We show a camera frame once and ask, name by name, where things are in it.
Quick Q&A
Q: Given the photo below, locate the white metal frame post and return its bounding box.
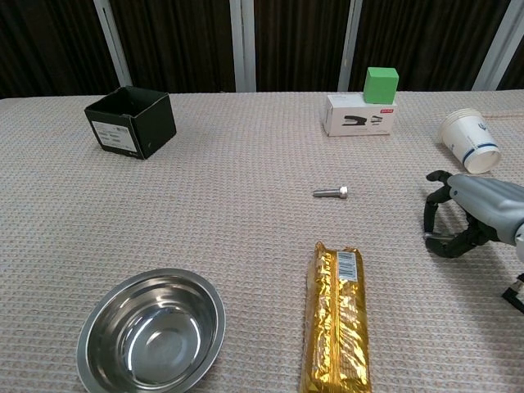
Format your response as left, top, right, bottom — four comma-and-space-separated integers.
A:
337, 0, 364, 93
472, 0, 524, 92
228, 0, 257, 93
93, 0, 133, 88

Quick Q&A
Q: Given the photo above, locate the green cube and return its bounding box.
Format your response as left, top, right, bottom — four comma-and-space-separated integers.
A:
363, 66, 400, 106

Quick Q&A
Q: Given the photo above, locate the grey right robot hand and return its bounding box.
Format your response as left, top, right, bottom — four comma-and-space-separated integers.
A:
422, 169, 524, 260

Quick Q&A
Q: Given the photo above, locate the stainless steel bowl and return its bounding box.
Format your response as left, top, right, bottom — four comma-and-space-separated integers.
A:
76, 268, 227, 393

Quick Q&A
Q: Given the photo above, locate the gold foil snack packet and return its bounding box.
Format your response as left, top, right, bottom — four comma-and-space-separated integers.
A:
300, 241, 373, 393

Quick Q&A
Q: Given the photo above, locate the white paper cup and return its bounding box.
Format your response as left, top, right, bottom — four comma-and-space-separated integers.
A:
440, 108, 472, 141
436, 107, 469, 139
446, 111, 502, 176
443, 110, 476, 143

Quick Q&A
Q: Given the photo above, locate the beige woven tablecloth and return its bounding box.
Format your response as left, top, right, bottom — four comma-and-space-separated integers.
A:
0, 89, 524, 393

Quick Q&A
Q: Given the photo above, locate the white stapler box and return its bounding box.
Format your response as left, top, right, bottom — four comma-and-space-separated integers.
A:
326, 93, 399, 138

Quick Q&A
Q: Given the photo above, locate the black curtain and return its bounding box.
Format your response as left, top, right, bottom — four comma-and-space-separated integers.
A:
0, 0, 524, 99

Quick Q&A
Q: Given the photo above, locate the black open cardboard box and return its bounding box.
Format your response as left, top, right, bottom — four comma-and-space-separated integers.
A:
84, 84, 178, 160

